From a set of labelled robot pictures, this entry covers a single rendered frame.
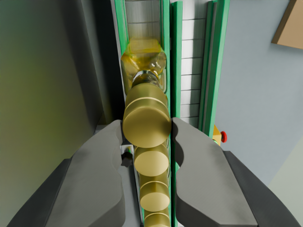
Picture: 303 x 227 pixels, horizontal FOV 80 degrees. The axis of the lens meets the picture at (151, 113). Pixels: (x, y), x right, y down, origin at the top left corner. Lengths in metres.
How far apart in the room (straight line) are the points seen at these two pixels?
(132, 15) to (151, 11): 0.04
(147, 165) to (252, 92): 0.55
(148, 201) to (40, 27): 0.23
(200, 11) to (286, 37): 0.30
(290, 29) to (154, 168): 0.55
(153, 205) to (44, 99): 0.17
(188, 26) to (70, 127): 0.30
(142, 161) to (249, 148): 0.67
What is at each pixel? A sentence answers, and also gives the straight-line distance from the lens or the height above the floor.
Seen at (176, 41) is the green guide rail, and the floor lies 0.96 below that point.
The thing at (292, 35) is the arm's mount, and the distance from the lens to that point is 0.66.
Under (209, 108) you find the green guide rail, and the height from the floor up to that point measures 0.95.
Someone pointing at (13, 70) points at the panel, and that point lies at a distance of 0.21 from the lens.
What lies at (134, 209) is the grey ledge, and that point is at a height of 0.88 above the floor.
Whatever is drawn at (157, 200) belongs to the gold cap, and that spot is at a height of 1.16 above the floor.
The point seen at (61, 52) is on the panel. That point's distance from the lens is 0.30.
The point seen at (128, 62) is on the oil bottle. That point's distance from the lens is 0.21.
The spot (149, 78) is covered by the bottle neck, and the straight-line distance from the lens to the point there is 0.18.
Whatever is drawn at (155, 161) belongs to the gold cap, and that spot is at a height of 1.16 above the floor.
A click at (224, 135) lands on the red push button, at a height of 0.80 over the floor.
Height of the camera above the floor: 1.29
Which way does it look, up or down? 61 degrees down
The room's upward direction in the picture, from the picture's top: 175 degrees clockwise
